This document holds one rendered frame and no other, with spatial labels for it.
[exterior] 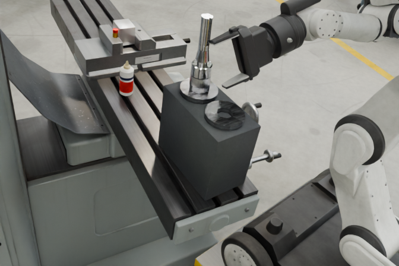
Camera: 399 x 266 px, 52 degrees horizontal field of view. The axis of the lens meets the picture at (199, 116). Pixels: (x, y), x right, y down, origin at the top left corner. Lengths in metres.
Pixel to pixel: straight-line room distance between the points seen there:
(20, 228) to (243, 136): 0.75
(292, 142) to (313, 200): 1.19
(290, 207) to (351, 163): 0.39
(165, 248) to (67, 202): 0.53
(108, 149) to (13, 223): 0.34
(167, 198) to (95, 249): 0.74
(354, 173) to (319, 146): 1.57
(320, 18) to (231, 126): 0.32
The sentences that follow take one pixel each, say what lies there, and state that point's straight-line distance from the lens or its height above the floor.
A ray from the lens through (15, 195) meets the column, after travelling 1.25.
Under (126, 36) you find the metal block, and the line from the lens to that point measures 1.32.
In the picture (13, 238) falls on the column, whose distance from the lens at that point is 1.37.
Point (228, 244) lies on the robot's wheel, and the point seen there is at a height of 0.54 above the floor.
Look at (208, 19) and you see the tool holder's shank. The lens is 0.85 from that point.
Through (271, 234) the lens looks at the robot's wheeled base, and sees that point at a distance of 1.37.
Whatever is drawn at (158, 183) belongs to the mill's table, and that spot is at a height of 0.93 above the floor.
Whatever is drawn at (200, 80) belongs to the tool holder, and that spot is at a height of 1.17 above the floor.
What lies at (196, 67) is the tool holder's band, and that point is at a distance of 0.90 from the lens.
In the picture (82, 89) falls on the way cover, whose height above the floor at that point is 0.86.
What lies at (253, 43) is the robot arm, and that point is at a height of 1.26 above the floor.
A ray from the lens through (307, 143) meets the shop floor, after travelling 2.74.
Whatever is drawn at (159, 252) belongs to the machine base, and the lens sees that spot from 1.75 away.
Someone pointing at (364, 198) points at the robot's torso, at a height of 0.84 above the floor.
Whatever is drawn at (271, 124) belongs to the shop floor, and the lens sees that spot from 2.79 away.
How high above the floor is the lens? 1.67
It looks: 38 degrees down
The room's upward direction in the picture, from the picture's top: 10 degrees clockwise
